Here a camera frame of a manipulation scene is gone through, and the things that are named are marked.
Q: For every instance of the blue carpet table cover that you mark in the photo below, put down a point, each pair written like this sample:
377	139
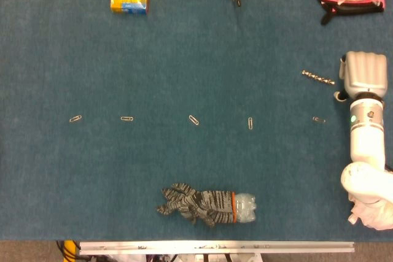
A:
184	90

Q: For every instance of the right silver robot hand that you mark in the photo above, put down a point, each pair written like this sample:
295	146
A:
363	71

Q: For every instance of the pink mesh bath pouf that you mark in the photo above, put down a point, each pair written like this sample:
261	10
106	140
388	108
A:
374	217

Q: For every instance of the metal drill bit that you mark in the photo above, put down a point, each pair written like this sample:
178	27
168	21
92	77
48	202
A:
318	78

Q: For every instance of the grey black striped glove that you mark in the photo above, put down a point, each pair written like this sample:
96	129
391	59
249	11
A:
199	206

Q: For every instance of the paperclip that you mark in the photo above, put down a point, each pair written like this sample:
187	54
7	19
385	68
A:
250	123
75	118
126	118
193	120
319	119

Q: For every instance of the clear plastic bottle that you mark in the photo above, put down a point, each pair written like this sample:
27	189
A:
245	208

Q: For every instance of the aluminium rail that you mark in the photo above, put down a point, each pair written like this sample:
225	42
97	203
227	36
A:
215	247

